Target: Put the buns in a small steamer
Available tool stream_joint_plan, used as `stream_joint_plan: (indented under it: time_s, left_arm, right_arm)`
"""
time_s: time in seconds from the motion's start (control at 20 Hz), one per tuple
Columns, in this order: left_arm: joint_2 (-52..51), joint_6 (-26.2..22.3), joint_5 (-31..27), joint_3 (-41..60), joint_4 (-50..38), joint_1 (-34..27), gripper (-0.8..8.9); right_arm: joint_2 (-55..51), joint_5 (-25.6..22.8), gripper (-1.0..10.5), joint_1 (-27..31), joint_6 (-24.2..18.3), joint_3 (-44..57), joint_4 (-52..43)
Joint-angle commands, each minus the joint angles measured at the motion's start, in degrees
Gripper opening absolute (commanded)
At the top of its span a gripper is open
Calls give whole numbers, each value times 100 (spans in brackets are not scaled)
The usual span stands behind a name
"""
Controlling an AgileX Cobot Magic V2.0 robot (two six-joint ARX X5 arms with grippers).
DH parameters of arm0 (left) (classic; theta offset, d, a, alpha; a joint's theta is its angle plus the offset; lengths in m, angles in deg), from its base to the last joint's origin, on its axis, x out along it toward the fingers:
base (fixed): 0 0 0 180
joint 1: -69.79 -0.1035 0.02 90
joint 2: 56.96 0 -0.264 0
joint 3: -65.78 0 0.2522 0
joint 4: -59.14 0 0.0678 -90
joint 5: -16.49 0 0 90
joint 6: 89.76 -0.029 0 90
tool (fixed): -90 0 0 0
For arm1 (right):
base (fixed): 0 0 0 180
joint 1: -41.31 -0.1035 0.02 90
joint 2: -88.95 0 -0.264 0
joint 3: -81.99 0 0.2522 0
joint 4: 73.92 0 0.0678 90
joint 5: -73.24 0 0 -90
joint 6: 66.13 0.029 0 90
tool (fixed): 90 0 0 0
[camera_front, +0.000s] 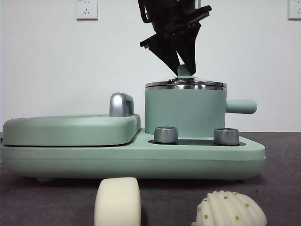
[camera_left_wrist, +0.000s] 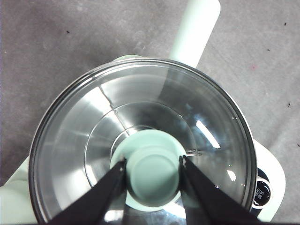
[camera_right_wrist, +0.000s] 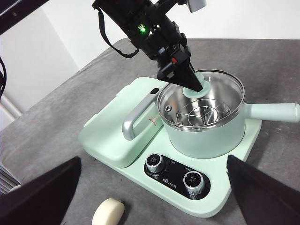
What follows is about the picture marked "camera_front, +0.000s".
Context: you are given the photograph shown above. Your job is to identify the green pot with side handle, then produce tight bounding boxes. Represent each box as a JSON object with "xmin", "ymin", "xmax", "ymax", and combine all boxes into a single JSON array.
[{"xmin": 143, "ymin": 85, "xmax": 258, "ymax": 139}]

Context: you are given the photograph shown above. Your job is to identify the plain white round bun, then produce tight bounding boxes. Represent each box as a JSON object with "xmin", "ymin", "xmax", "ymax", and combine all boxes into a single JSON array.
[{"xmin": 94, "ymin": 177, "xmax": 142, "ymax": 226}]

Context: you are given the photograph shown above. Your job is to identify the glass pot lid green knob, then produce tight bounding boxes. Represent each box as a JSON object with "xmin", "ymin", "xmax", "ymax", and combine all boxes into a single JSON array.
[{"xmin": 145, "ymin": 65, "xmax": 228, "ymax": 87}]

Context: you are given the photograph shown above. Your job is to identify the green griddle lid silver handle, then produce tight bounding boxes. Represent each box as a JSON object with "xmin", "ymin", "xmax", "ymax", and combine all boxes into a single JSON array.
[{"xmin": 2, "ymin": 92, "xmax": 142, "ymax": 147}]

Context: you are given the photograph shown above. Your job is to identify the green breakfast machine base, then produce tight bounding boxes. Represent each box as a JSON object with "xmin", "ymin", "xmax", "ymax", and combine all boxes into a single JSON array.
[{"xmin": 0, "ymin": 128, "xmax": 267, "ymax": 183}]

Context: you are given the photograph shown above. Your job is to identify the white wall socket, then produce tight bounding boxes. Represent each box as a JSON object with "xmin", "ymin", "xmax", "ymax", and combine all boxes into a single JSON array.
[
  {"xmin": 288, "ymin": 0, "xmax": 301, "ymax": 20},
  {"xmin": 75, "ymin": 0, "xmax": 98, "ymax": 20}
]

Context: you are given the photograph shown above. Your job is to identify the silver control knob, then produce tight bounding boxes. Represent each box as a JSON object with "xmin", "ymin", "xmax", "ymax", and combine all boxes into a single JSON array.
[
  {"xmin": 213, "ymin": 128, "xmax": 240, "ymax": 145},
  {"xmin": 154, "ymin": 126, "xmax": 179, "ymax": 144}
]

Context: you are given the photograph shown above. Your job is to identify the shell-shaped bun green dots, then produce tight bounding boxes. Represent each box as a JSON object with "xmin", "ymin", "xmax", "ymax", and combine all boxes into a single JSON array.
[{"xmin": 190, "ymin": 190, "xmax": 268, "ymax": 226}]

